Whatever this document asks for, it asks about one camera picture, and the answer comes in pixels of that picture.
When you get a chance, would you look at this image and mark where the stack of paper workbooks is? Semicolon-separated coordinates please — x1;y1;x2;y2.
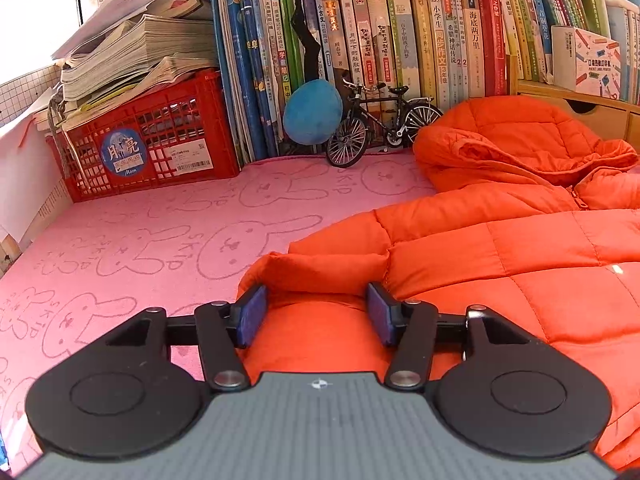
50;0;221;128

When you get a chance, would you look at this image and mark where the orange puffer jacket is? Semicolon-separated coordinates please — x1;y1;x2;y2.
237;96;640;473

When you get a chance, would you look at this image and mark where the blue round plush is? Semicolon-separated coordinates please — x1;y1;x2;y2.
282;79;344;146

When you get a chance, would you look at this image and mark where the black model bicycle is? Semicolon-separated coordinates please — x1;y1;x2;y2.
326;79;445;168

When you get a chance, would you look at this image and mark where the black strap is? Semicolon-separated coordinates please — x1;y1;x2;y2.
292;0;322;86

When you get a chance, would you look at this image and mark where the large red plastic crate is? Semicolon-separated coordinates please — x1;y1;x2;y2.
46;70;241;203

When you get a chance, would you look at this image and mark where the pink rabbit-print blanket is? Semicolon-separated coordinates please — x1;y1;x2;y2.
0;152;640;476

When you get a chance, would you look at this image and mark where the wooden desk organizer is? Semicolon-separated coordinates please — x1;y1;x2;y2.
507;55;640;148

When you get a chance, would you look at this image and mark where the shelf of mixed storybooks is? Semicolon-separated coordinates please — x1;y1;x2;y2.
210;0;511;161

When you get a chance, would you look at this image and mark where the white paper board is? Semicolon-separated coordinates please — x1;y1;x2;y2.
0;120;73;261

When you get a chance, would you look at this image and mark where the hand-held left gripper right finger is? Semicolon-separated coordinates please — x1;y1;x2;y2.
366;282;531;391

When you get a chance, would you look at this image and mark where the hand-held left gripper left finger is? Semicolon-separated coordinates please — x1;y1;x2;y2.
107;284;269;392

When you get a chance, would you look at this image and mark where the white pencil-print box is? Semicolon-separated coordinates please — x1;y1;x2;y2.
550;25;622;101

